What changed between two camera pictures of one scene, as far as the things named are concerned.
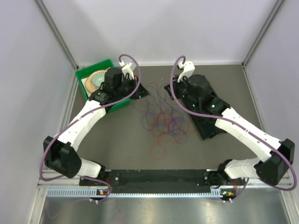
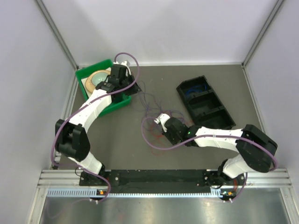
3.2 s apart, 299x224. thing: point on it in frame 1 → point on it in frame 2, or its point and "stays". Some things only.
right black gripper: [185, 80] → [173, 142]
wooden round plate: [89, 85] stays
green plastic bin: [104, 64] stays
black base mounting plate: [159, 178] stays
